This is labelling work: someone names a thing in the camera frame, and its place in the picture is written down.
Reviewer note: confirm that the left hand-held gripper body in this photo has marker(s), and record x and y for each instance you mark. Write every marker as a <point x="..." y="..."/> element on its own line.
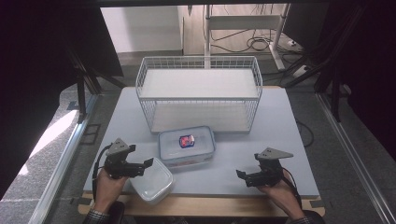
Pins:
<point x="120" y="166"/>

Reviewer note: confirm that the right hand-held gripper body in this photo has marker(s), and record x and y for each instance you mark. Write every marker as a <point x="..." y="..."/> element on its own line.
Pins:
<point x="268" y="172"/>

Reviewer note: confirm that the clear lidded food container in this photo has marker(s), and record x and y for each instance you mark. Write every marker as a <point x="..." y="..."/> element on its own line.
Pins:
<point x="186" y="147"/>

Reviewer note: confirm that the person's right hand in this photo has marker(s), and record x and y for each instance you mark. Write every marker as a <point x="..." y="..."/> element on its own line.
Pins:
<point x="283" y="194"/>

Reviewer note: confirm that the person's left hand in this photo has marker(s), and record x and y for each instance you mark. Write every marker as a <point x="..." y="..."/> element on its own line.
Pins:
<point x="107" y="189"/>

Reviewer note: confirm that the black metal stand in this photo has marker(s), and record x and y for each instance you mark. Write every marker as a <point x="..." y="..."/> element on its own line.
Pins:
<point x="334" y="93"/>
<point x="81" y="90"/>

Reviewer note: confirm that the white power strip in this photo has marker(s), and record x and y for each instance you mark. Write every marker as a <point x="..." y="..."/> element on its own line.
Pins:
<point x="300" y="71"/>

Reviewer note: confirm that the white cabinet panel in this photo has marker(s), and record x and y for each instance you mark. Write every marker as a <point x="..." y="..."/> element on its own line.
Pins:
<point x="141" y="29"/>

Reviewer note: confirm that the aluminium floor rail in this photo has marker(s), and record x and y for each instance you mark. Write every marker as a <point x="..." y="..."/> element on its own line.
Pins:
<point x="62" y="161"/>
<point x="351" y="158"/>

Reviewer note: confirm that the white metal desk frame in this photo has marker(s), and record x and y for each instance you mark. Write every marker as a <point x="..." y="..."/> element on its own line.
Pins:
<point x="243" y="21"/>

